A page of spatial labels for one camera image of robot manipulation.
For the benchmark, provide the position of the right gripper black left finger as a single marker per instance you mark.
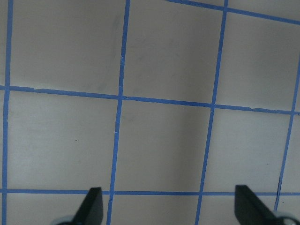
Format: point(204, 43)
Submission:
point(91, 210)

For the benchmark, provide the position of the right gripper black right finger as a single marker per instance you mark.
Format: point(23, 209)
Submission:
point(250, 210)

